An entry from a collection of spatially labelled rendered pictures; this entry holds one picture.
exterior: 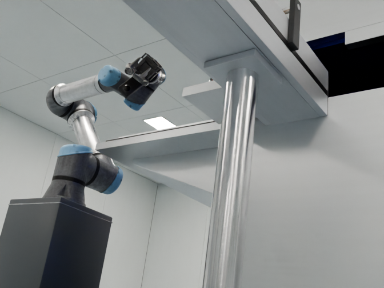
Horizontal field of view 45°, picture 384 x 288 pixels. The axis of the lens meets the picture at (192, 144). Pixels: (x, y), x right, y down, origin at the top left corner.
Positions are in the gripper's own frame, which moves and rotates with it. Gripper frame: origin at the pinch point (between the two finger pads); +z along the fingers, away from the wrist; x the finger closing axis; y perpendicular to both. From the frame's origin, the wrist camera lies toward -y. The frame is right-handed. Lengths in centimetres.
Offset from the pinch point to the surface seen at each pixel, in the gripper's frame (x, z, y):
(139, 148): 22.7, 33.3, -6.7
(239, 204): 43, 85, 11
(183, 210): 87, -652, -193
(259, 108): 35, 61, 22
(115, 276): 87, -575, -333
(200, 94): 26, 61, 16
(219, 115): 31, 54, 15
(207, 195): 45.3, 1.1, -8.8
